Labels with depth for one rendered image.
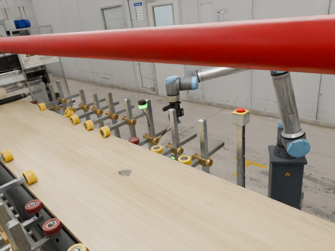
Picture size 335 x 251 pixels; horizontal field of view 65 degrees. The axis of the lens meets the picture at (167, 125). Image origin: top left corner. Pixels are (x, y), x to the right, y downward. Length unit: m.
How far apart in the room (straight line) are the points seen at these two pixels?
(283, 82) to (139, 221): 1.20
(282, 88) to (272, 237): 0.99
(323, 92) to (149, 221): 3.35
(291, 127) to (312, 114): 2.36
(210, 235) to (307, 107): 3.35
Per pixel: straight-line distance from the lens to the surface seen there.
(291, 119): 1.93
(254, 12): 4.34
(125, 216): 1.31
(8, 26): 4.01
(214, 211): 1.27
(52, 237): 1.44
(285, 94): 1.86
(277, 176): 2.30
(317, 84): 4.16
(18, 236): 1.12
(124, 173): 1.59
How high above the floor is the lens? 1.75
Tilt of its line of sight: 23 degrees down
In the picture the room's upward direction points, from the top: 7 degrees counter-clockwise
